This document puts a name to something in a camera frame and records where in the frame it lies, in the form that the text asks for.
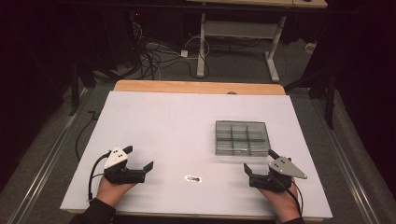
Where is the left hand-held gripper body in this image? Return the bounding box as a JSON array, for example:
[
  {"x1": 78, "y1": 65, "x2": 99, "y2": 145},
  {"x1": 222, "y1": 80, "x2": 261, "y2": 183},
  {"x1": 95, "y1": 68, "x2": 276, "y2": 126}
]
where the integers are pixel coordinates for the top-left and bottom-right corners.
[{"x1": 103, "y1": 146, "x2": 147, "y2": 185}]

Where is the metal floor rail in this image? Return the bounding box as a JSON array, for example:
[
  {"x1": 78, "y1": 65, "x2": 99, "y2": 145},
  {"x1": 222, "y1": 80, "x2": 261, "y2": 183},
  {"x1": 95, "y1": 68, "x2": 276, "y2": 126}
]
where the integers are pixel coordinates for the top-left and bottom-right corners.
[
  {"x1": 311, "y1": 99, "x2": 381, "y2": 224},
  {"x1": 6, "y1": 88, "x2": 92, "y2": 224}
]

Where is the black metal stand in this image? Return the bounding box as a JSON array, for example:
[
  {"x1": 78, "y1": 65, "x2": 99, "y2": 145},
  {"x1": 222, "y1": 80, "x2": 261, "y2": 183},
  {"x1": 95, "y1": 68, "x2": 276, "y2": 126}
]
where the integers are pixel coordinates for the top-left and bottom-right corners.
[
  {"x1": 69, "y1": 59, "x2": 80, "y2": 117},
  {"x1": 284, "y1": 66, "x2": 340, "y2": 131}
]

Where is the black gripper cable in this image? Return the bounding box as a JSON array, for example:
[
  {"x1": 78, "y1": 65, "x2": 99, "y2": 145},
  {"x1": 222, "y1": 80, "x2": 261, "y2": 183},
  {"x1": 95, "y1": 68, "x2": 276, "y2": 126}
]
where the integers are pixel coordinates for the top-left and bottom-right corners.
[
  {"x1": 88, "y1": 151, "x2": 112, "y2": 202},
  {"x1": 274, "y1": 175, "x2": 304, "y2": 217}
]

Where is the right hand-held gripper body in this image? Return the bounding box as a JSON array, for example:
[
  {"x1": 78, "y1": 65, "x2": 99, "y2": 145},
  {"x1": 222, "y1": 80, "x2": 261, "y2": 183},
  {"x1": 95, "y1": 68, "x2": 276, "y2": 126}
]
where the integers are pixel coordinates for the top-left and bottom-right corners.
[{"x1": 248, "y1": 156, "x2": 308, "y2": 193}]

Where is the small clear bag of screws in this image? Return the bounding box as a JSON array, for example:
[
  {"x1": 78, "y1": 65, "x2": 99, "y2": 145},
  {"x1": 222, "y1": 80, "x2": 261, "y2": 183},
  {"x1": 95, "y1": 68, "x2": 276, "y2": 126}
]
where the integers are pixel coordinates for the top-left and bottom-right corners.
[{"x1": 184, "y1": 175, "x2": 204, "y2": 184}]

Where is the thin black floor cable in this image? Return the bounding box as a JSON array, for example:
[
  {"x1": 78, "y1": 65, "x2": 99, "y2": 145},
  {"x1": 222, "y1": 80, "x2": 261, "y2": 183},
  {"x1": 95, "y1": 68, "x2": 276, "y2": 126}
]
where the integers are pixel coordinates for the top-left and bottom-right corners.
[{"x1": 75, "y1": 110, "x2": 101, "y2": 162}]

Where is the clear grey compartment box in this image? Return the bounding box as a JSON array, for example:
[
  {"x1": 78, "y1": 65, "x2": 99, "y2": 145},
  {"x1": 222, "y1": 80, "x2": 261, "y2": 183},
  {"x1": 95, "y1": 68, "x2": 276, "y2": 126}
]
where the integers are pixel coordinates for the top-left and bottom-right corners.
[{"x1": 215, "y1": 119, "x2": 271, "y2": 157}]

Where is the white cable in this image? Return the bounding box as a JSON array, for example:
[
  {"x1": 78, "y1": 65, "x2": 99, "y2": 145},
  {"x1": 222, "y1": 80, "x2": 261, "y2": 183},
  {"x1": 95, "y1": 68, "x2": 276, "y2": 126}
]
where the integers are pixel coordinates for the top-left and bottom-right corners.
[{"x1": 183, "y1": 35, "x2": 211, "y2": 61}]

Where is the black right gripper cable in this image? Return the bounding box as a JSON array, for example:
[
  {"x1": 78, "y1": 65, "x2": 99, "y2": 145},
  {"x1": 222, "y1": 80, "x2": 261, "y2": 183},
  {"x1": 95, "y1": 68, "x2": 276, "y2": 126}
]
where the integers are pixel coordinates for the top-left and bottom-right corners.
[{"x1": 274, "y1": 175, "x2": 304, "y2": 217}]

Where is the person's right hand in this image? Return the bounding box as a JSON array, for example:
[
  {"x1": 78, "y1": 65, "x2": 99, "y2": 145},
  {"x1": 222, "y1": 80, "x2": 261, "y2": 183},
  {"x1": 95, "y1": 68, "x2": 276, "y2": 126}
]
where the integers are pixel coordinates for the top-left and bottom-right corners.
[{"x1": 258, "y1": 183, "x2": 303, "y2": 224}]

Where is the tangle of black cables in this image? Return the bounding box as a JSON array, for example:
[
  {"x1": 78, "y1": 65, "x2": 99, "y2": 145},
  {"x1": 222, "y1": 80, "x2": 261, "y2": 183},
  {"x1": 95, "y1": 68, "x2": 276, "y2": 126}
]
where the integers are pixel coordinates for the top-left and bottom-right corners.
[{"x1": 134, "y1": 40, "x2": 213, "y2": 80}]

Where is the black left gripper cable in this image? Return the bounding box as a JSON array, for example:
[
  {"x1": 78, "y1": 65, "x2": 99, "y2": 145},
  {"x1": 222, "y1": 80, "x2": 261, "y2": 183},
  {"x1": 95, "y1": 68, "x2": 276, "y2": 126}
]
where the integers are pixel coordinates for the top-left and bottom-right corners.
[{"x1": 88, "y1": 151, "x2": 112, "y2": 202}]

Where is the dark equipment with red light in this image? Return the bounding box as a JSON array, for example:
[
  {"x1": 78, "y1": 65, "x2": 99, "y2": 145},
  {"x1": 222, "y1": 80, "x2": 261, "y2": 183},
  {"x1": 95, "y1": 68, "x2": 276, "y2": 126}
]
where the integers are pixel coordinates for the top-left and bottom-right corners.
[{"x1": 102, "y1": 8, "x2": 148, "y2": 68}]

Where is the person's left hand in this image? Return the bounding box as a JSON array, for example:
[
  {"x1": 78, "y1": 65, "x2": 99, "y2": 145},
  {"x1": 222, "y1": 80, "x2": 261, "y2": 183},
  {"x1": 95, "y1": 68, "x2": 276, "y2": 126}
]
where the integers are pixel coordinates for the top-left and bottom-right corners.
[{"x1": 95, "y1": 176, "x2": 137, "y2": 208}]

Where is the white-framed desk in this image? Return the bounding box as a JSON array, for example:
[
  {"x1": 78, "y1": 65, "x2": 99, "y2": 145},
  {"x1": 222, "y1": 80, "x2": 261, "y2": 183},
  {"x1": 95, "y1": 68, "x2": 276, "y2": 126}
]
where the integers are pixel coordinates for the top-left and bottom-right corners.
[{"x1": 186, "y1": 0, "x2": 329, "y2": 83}]

